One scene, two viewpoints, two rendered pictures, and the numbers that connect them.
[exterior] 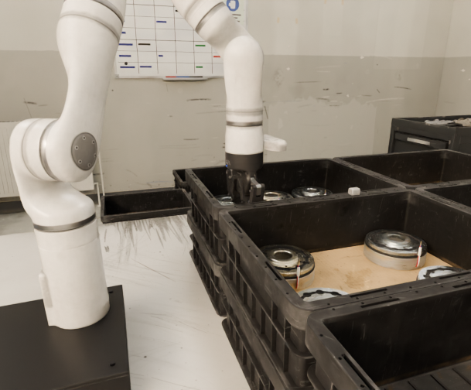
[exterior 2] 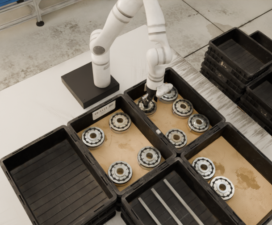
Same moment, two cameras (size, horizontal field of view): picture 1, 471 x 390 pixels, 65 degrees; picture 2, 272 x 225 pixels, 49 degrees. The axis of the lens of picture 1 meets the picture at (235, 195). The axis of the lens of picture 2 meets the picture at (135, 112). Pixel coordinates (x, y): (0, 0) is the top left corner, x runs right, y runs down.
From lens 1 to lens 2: 1.23 m
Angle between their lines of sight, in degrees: 61
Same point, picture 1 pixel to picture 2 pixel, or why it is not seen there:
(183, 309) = not seen: hidden behind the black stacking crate
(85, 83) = (104, 33)
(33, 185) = not seen: hidden behind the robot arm
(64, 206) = (96, 57)
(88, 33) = (111, 19)
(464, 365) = (88, 171)
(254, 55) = (148, 60)
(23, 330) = (90, 73)
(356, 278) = (125, 146)
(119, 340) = (93, 96)
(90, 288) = (98, 79)
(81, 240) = (96, 68)
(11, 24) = not seen: outside the picture
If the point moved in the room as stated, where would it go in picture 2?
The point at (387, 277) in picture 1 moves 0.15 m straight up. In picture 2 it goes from (130, 156) to (131, 139)
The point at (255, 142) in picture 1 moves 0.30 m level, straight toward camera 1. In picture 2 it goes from (150, 85) to (81, 98)
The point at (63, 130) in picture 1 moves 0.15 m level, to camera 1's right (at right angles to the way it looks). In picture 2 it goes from (93, 43) to (102, 66)
